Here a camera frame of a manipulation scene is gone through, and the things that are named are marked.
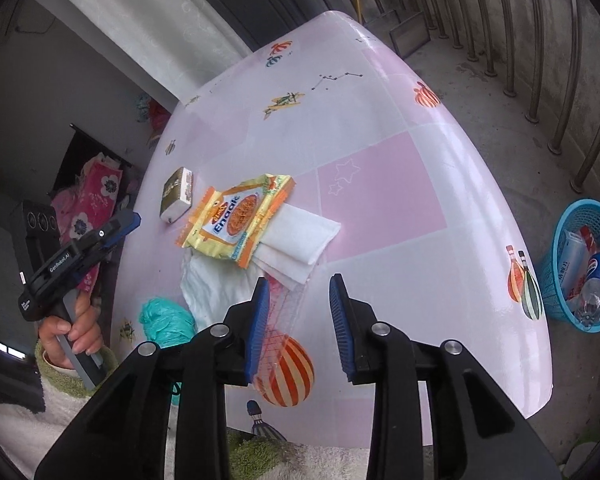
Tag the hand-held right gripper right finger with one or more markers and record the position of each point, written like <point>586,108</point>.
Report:
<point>340,325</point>

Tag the black bed frame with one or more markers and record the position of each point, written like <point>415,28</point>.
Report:
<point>80,145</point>

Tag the clear wrapper red grid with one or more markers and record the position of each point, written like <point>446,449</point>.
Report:
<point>282,320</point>

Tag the blue plastic basket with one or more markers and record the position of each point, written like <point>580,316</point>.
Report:
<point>550,285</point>

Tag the person's left hand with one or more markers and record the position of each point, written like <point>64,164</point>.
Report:
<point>87,325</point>

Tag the green plastic bag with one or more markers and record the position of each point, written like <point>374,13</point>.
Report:
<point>165,320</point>

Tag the metal frame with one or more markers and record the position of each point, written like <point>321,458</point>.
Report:
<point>395,42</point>

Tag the small brown box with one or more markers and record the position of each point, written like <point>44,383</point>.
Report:
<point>175,195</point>

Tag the person's left forearm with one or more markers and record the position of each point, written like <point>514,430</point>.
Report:
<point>10,425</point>

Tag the pink floral blanket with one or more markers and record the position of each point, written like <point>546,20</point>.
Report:
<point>97,185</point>

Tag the clear plastic bottle blue cap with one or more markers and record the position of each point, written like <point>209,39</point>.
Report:
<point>592,280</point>

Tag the metal railing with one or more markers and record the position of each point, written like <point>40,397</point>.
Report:
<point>555,145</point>

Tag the pile of colourful bags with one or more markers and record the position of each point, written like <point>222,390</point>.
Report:
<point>155,115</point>

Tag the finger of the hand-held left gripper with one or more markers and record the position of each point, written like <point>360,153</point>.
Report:
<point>125,221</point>

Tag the white tissue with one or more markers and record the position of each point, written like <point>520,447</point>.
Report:
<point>300,240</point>

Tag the yellow snack packet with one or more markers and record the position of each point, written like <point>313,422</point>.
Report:
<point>230,220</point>

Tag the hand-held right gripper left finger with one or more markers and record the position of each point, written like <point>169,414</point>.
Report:
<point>260,325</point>

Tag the white crumpled plastic bag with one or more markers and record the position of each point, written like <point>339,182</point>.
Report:
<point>210,290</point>

